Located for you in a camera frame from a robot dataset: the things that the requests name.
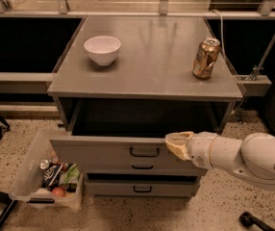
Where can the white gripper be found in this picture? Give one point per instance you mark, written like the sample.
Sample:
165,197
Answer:
199,150

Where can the grey top drawer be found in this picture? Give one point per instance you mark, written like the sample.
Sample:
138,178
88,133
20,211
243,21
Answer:
121,132

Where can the grey drawer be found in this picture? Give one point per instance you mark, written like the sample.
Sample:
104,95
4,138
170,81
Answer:
187,169
142,185
121,132

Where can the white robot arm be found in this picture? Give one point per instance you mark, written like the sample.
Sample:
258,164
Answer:
251,160

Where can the grey bottom drawer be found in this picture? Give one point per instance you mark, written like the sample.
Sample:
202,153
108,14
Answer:
142,185

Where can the grey drawer cabinet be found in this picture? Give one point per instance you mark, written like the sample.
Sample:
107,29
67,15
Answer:
154,63

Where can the grey middle drawer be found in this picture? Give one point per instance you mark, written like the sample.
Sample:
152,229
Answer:
187,169

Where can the crushed gold soda can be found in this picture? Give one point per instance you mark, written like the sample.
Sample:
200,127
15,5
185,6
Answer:
207,53

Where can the grey metal rod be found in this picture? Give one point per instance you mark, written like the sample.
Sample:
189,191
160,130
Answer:
257,68

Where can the black chair caster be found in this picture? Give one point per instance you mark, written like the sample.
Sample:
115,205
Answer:
247,220

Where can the green snack bag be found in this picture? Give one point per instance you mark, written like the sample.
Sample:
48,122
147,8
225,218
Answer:
69,179

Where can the white ceramic bowl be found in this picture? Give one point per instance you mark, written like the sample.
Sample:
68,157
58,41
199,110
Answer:
103,50

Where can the red apple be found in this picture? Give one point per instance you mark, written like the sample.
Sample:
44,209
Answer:
59,192

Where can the dark blue snack bag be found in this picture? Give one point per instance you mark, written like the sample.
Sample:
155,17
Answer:
50,175

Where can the small silver can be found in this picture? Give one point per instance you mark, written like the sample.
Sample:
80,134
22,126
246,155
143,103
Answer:
44,164

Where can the clear plastic storage bin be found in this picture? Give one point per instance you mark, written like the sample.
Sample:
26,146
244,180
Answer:
27,185

